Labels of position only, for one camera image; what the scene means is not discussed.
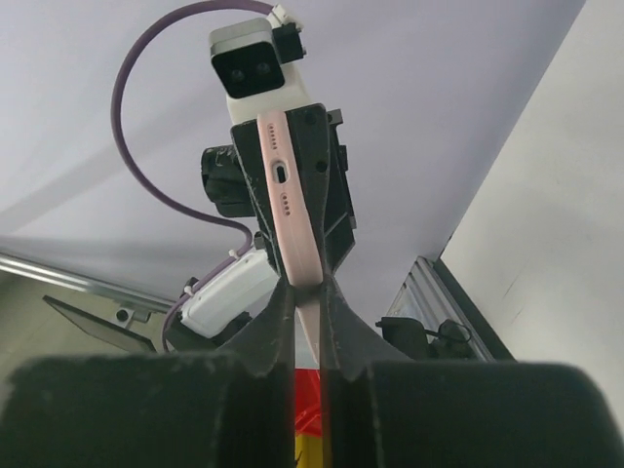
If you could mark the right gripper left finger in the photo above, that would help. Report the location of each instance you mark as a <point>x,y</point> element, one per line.
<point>231,407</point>

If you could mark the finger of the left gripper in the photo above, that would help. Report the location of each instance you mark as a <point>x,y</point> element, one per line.
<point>309,129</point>
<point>245,137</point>

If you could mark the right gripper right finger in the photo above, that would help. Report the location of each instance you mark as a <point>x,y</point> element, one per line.
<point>383,409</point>

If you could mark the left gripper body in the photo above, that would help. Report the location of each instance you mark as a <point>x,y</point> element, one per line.
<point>225,186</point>

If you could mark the pink phone case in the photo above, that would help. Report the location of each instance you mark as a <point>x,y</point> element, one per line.
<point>292,224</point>

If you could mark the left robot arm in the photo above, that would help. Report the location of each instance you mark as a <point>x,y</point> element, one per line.
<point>216,305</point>

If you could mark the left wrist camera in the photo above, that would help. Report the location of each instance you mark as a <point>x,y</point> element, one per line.
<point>255,61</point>

